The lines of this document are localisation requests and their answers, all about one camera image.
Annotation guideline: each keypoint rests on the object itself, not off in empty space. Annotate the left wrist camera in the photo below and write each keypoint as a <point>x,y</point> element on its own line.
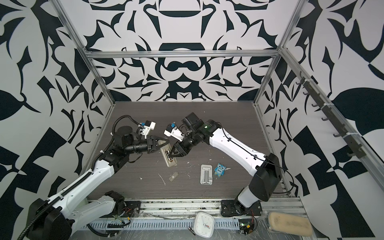
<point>146,128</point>

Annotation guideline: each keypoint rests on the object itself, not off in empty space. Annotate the beige sponge pad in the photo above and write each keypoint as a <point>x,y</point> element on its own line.
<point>290,224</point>

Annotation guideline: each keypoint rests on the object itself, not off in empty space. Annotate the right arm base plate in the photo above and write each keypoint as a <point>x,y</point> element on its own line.
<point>233,208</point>

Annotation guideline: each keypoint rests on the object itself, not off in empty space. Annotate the white remote control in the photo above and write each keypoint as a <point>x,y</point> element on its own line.
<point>166,150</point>

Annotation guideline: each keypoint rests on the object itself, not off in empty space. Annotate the small circuit board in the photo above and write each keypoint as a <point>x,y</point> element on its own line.
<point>246,227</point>

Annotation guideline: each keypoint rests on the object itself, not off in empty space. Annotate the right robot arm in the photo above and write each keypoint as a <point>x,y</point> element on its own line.
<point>265,170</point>

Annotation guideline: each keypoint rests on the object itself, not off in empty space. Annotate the silver metal phone stand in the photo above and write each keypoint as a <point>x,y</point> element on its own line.
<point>206,177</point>

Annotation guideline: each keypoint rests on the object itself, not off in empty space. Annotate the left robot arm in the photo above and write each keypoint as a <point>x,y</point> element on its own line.
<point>60,216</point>

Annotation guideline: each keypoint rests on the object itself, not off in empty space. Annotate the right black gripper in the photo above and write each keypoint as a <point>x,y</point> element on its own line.
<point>180,149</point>

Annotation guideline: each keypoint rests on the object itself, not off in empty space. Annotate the blue owl toy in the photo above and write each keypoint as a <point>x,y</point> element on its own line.
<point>220,170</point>

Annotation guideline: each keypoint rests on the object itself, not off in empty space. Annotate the remote battery cover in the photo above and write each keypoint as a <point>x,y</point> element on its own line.
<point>173,176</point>

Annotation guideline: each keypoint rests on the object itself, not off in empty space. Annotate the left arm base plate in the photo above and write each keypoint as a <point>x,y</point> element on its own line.
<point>126,208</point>

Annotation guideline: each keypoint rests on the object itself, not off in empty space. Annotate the white square clock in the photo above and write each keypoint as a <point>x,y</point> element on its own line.
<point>204,225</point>

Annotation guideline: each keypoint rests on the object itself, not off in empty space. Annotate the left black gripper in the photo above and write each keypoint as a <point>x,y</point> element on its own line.
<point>151,138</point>

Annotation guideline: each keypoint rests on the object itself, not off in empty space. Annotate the white slotted cable duct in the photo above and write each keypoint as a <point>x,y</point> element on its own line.
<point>161,224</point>

